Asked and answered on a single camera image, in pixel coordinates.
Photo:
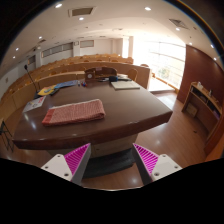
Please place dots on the round ceiling lights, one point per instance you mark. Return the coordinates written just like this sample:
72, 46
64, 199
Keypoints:
58, 5

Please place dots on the yellow folder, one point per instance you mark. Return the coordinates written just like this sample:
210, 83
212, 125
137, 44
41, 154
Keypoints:
46, 90

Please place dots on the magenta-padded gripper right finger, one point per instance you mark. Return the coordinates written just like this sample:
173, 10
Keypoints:
148, 160

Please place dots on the black remote control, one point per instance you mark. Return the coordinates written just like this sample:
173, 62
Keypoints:
54, 91

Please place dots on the white magazine with red print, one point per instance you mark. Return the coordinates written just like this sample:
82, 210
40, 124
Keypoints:
33, 104

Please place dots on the black gooseneck desk microphone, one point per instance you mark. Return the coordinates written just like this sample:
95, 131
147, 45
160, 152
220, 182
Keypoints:
36, 95

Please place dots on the small black pouch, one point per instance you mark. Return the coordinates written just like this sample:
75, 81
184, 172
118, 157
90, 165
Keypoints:
113, 79

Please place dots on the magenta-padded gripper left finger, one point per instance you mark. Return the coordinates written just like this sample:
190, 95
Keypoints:
76, 159

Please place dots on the small black-legged side table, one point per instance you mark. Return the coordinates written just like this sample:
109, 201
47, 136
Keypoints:
6, 133

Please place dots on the blue marker pen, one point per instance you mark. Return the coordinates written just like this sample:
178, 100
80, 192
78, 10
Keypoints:
85, 85
79, 83

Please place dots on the wooden shelf unit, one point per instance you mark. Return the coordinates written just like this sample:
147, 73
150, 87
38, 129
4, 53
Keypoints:
201, 106

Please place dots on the blue booklet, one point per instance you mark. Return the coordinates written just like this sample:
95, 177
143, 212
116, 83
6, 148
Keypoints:
66, 84

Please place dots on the rows of wooden chairs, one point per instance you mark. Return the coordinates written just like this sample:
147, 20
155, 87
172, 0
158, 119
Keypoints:
86, 61

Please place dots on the red marker pen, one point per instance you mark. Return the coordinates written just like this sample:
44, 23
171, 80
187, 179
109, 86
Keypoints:
82, 84

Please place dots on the red checked towel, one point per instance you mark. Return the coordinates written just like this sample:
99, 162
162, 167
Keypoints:
75, 112

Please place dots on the square ceiling air vent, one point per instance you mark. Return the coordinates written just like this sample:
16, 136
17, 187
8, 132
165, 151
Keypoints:
81, 11

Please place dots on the slatted ceiling air vent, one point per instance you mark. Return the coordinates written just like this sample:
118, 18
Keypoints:
178, 23

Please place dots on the large bright window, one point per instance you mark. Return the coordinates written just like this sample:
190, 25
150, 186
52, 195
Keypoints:
163, 61

